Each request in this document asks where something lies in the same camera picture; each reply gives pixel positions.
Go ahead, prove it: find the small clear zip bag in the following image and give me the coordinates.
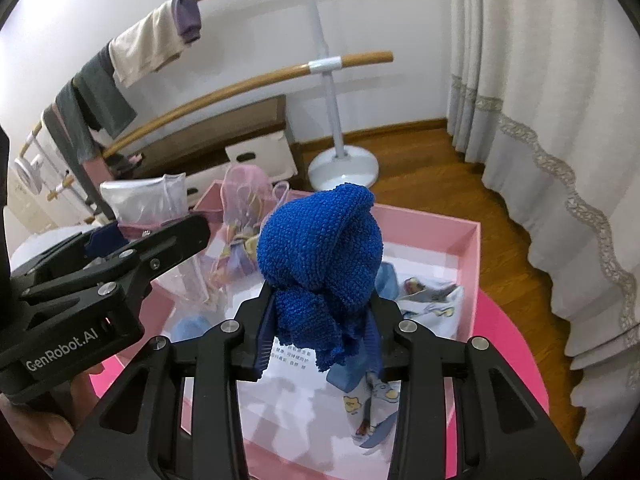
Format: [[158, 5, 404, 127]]
[[100, 174, 189, 240]]

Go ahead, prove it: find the light blue knitted ball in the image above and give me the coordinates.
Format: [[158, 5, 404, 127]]
[[170, 315, 212, 342]]

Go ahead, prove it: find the printed light blue cloth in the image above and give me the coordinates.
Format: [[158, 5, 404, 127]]
[[326, 262, 464, 450]]

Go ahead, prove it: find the pink organza pouch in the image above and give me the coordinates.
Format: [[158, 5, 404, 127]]
[[195, 165, 290, 311]]

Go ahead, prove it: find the person's left hand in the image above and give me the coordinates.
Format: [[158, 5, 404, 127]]
[[1, 363, 104, 468]]

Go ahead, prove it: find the grey duvet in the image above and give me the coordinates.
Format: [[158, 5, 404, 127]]
[[10, 226, 96, 271]]

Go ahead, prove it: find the pink tablecloth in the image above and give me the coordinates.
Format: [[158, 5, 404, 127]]
[[89, 179, 550, 480]]

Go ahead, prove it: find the pink grey hanging towel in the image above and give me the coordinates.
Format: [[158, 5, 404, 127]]
[[42, 104, 115, 221]]

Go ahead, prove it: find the white storage drawer left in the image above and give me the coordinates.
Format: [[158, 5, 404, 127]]
[[186, 162, 232, 209]]

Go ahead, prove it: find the white storage drawer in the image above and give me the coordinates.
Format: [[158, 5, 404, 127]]
[[224, 131, 298, 181], [186, 162, 232, 209]]

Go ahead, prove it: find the pink shallow box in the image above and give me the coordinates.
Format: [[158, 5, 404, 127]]
[[150, 179, 483, 480]]

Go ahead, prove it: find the dark grey hanging towel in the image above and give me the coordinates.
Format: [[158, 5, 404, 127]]
[[55, 46, 137, 164]]

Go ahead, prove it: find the dark wooden bench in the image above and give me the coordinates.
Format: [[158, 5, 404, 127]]
[[115, 94, 303, 180]]

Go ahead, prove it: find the white storage drawer right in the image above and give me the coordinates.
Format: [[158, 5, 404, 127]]
[[224, 131, 298, 181]]

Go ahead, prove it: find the cream hanging cloth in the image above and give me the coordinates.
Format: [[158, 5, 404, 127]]
[[108, 0, 188, 88]]

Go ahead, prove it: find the wooden ballet barre rack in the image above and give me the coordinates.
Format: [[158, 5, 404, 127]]
[[15, 0, 394, 202]]

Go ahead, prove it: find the purple hanging cloth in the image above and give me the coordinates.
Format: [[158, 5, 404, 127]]
[[171, 0, 202, 44]]

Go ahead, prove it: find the cream curtain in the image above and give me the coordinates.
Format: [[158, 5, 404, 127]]
[[448, 0, 639, 471]]

